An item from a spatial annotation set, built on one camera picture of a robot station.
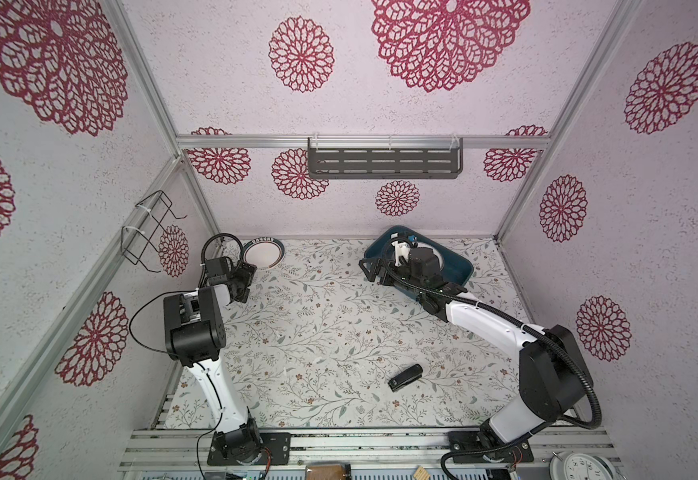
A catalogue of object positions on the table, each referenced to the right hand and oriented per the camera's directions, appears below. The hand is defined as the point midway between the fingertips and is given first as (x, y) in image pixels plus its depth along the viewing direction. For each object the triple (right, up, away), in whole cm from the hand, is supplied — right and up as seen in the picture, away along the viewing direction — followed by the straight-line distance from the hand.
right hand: (370, 259), depth 83 cm
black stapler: (+10, -32, -1) cm, 34 cm away
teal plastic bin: (+33, -3, +26) cm, 42 cm away
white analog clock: (+47, -48, -14) cm, 69 cm away
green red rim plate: (-40, +3, +35) cm, 53 cm away
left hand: (-40, -6, +22) cm, 46 cm away
